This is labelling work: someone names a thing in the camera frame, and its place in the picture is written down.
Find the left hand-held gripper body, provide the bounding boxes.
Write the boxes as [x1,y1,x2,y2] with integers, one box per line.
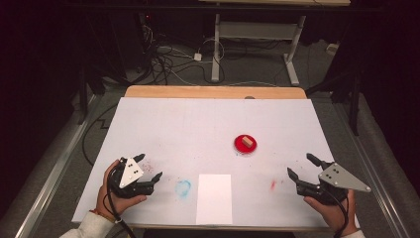
[108,157,156,199]

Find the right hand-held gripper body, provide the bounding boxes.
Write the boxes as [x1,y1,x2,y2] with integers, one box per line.
[295,161,372,206]

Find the red round ink pad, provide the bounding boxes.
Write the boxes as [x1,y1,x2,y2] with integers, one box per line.
[233,134,259,155]

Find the white paper sheet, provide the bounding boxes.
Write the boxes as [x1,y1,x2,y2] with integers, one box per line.
[195,174,234,226]

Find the person's left hand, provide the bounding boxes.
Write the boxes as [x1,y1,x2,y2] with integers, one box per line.
[95,159,148,221]

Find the person's right hand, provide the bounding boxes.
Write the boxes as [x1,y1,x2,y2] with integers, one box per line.
[303,189,360,238]

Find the white board cover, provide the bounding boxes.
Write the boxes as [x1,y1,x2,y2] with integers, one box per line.
[71,96,361,230]

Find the black stand leg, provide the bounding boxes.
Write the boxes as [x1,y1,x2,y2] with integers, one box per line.
[76,65,89,126]
[349,73,362,137]

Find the wooden table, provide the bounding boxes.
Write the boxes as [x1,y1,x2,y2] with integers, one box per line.
[124,84,309,100]

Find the black computer tower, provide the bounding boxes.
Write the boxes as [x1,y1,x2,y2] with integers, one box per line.
[110,11,152,75]

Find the metal floor rail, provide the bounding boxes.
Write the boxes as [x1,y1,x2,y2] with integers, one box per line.
[331,98,412,238]
[13,93,102,238]

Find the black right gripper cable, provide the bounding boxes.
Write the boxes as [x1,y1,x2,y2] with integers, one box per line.
[325,186,351,237]

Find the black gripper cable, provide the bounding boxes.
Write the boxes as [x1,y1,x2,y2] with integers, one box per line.
[104,165,137,238]
[325,186,351,237]

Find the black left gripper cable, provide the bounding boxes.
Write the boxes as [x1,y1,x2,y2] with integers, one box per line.
[104,165,137,238]

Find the red string bracelet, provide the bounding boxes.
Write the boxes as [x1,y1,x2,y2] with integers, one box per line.
[88,207,123,224]

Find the black floor cable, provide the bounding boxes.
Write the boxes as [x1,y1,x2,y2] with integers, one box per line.
[81,103,119,167]

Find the tangle of floor cables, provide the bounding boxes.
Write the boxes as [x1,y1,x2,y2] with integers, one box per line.
[138,23,229,86]

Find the white metal desk frame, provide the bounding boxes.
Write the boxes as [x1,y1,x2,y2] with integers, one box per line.
[197,0,352,87]

